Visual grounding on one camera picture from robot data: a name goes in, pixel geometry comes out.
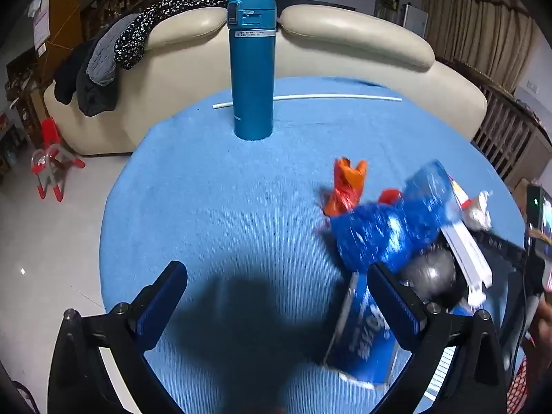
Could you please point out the red patterned clothing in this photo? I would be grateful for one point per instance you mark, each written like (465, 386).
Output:
(519, 388)

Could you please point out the beige curtain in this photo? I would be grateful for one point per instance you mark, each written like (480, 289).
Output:
(474, 30)

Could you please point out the white wall poster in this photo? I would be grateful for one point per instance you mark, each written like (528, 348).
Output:
(41, 21)

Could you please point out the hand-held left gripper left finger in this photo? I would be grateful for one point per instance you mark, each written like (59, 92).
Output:
(161, 306)

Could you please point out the thin white rod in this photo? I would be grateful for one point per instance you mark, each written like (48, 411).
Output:
(336, 96)

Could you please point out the wooden display cabinet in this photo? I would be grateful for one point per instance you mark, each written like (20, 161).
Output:
(108, 0)

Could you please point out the blue plastic bag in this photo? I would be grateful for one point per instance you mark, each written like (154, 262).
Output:
(388, 228)

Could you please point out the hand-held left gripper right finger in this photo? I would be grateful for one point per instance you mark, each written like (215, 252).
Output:
(392, 306)

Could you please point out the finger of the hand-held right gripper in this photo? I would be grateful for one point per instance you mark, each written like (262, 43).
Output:
(502, 248)

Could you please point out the black television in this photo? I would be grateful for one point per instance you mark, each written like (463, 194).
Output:
(315, 3)

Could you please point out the white orange carton box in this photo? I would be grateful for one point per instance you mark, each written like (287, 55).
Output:
(465, 254)

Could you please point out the silver foil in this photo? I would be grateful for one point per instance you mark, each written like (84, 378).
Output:
(478, 218)

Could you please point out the grey cloth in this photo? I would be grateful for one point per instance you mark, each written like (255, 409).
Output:
(101, 60)

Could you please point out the cream leather sofa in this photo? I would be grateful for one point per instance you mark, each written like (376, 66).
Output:
(345, 51)

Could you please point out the person's right hand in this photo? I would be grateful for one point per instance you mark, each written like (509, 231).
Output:
(542, 325)

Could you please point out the white air conditioner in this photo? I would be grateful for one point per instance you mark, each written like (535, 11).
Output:
(416, 19)

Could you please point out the orange snack wrapper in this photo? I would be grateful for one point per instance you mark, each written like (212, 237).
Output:
(347, 185)

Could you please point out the wooden baby crib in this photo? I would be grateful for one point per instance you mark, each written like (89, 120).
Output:
(504, 138)

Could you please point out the black floral cloth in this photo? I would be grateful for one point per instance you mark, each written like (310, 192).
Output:
(146, 26)

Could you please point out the red wrapper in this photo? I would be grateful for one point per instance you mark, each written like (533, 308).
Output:
(390, 196)

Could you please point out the grey black plastic bag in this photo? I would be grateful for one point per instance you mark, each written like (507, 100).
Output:
(427, 271)

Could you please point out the blue snack packet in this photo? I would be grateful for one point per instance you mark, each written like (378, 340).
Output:
(362, 340)

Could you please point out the blue thermos bottle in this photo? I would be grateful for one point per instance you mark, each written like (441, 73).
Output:
(252, 73)

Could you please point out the red plastic stool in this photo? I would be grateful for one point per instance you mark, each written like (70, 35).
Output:
(49, 131)

